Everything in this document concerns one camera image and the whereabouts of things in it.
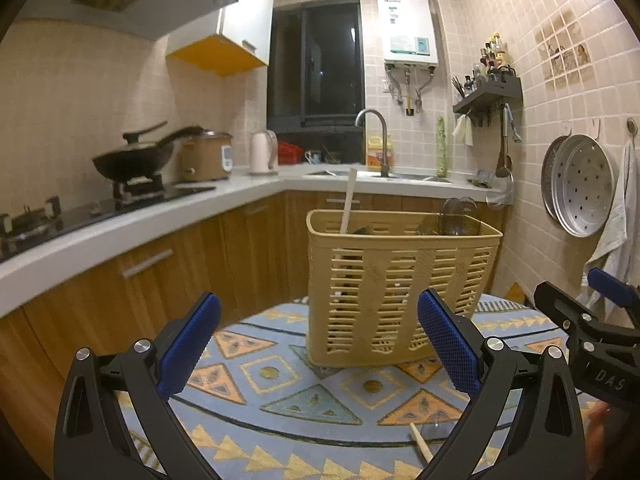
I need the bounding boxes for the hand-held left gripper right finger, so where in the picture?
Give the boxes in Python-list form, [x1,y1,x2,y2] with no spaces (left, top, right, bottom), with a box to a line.
[417,288,587,480]

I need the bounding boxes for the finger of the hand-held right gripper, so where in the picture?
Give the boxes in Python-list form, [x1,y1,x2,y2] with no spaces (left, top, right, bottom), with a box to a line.
[534,281,640,350]
[587,267,640,328]

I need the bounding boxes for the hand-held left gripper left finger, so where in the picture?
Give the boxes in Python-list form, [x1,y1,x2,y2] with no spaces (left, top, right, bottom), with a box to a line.
[54,291,222,480]

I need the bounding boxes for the translucent grey spoon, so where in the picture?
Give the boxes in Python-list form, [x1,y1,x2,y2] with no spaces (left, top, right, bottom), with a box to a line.
[421,422,452,442]

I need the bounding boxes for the beige plastic utensil basket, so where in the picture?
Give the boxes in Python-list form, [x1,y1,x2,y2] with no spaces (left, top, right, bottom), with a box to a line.
[306,209,503,368]

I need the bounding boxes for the wooden chopstick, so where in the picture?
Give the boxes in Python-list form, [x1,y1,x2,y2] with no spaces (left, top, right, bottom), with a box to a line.
[341,167,357,235]
[409,423,434,462]

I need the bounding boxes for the person's right hand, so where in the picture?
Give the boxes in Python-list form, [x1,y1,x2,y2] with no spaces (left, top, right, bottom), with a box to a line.
[585,402,621,467]

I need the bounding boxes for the grey hanging towel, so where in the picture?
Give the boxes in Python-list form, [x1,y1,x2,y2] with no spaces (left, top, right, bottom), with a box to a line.
[582,141,636,311]

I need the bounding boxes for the wooden base cabinets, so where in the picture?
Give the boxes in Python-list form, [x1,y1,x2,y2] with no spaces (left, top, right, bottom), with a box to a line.
[0,190,511,411]

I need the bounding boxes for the perforated metal steamer tray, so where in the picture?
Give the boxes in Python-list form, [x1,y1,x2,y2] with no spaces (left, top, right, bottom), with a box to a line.
[550,134,615,237]

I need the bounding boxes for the patterned blue tablecloth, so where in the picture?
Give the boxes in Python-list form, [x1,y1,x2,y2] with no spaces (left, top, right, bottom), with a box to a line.
[117,296,601,480]

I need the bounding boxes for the round metal tray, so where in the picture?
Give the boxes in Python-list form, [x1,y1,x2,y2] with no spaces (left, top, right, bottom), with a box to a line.
[542,136,568,221]

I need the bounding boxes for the clear hanging strainer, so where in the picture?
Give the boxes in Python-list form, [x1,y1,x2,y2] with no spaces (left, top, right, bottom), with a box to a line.
[486,172,515,211]

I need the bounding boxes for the black gas cooktop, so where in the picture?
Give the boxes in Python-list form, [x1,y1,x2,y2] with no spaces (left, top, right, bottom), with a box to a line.
[0,186,217,263]

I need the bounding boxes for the black burner grate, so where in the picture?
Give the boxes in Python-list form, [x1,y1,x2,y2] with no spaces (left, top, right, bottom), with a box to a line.
[112,175,166,199]
[0,196,62,241]

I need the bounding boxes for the steel sink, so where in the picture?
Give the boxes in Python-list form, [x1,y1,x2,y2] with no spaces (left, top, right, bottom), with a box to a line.
[304,170,453,183]

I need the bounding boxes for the hanging wooden spatula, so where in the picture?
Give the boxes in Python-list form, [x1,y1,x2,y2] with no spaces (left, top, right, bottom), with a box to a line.
[495,110,514,179]

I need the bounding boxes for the beige rice cooker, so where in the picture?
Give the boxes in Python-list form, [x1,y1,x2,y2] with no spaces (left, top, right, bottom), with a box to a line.
[180,131,235,182]

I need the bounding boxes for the black wok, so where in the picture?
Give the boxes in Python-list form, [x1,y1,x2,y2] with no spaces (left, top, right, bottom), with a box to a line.
[91,127,203,183]

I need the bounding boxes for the hanging metal tongs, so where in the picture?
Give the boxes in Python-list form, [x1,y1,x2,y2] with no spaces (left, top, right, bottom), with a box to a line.
[502,104,523,144]

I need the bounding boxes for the white electric kettle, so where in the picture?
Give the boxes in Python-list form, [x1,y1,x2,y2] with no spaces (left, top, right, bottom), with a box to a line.
[249,130,280,176]

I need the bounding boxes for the green plant stalk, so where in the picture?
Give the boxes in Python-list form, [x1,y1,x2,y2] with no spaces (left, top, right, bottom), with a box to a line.
[436,116,448,176]

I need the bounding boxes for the black wok lid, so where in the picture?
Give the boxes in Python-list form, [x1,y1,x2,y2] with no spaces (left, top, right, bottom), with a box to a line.
[107,121,169,153]

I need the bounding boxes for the yellow detergent bottle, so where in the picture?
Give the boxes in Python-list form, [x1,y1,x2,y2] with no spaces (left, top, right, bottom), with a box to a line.
[366,134,394,171]

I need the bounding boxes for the red plastic basket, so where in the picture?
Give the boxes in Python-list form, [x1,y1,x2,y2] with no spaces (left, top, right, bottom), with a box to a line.
[277,141,305,166]

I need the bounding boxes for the metal faucet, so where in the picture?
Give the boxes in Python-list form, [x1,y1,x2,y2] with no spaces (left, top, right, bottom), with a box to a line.
[355,108,391,178]

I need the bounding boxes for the white hanging cloth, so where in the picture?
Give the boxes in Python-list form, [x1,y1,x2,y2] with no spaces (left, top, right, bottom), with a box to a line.
[452,115,474,147]

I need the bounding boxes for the water heater pipes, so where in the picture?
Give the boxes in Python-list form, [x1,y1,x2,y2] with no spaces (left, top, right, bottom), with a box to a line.
[386,65,435,117]

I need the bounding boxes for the row of seasoning bottles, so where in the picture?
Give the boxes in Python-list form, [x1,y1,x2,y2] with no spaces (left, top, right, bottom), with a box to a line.
[472,32,516,81]

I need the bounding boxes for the dark window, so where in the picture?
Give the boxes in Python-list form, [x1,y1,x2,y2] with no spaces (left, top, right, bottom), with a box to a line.
[267,0,365,133]

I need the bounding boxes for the white water heater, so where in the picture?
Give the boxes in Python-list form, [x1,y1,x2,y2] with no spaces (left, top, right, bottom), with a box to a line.
[376,0,440,67]

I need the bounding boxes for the dark wall shelf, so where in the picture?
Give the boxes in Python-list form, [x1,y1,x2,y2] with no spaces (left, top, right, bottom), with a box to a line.
[452,76,523,115]

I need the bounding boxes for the white wall cabinet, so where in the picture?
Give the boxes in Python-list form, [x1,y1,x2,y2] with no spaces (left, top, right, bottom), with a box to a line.
[166,0,276,78]

